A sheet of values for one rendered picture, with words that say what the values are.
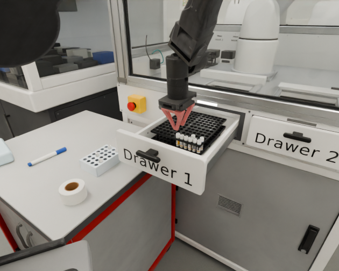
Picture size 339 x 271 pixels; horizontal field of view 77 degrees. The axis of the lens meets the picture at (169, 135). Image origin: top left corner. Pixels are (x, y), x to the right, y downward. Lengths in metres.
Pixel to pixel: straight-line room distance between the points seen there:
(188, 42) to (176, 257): 1.20
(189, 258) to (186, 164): 0.95
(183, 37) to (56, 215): 0.55
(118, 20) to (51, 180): 0.66
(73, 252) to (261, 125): 0.67
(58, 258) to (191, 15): 0.43
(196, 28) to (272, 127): 0.44
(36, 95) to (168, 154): 0.85
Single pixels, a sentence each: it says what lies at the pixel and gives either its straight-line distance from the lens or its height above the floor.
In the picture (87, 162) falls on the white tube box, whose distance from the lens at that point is 0.77.
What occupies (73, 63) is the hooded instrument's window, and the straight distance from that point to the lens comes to 1.37.
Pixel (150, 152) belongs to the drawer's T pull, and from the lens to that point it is 0.56.
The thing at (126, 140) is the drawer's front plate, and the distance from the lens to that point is 0.64.
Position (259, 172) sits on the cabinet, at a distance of 0.91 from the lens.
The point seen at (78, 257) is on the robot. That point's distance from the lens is 0.22.
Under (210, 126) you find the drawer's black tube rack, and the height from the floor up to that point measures 0.90.
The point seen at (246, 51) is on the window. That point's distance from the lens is 0.77.
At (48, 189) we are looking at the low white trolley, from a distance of 0.77.
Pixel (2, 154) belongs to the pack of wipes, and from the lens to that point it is 0.95.
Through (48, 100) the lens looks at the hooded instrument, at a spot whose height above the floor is 0.84.
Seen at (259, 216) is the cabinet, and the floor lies 0.48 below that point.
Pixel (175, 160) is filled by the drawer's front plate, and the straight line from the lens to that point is 0.55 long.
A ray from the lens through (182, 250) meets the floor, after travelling 1.46.
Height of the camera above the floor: 1.22
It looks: 29 degrees down
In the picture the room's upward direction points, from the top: straight up
